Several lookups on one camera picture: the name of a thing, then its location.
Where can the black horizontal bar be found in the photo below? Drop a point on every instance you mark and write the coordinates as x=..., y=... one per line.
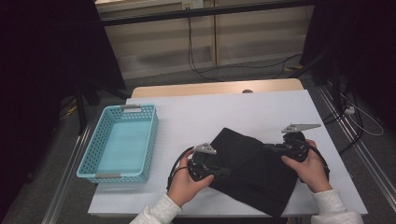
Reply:
x=202, y=12

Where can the person's left hand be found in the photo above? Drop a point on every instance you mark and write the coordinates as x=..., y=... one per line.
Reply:
x=186, y=189

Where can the black pants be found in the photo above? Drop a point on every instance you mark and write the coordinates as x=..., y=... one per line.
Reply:
x=255, y=180

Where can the person's right hand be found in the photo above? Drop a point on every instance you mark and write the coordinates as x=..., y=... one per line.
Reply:
x=313, y=174

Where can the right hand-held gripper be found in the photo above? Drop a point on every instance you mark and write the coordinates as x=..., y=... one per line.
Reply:
x=295, y=146

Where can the yellow strip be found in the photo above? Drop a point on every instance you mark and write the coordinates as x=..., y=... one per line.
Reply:
x=71, y=109
x=294, y=67

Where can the wooden table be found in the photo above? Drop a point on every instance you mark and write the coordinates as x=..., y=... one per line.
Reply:
x=186, y=88

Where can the white plug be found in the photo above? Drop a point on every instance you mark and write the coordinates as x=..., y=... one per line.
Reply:
x=349, y=110

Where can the blue plastic basket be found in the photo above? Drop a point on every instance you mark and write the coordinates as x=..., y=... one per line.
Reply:
x=95, y=146

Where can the black stand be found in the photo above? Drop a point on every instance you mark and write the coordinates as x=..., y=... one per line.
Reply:
x=81, y=115
x=311, y=63

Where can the white wall socket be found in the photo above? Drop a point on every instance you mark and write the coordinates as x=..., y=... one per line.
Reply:
x=191, y=4

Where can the black curtain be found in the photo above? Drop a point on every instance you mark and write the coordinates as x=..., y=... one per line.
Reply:
x=37, y=62
x=358, y=46

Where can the beige wooden cabinet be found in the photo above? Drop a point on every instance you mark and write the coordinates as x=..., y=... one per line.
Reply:
x=258, y=37

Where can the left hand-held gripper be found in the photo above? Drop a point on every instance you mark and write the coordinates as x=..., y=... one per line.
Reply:
x=202, y=165

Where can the aluminium floor rail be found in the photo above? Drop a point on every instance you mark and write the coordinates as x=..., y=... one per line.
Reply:
x=67, y=174
x=370, y=161

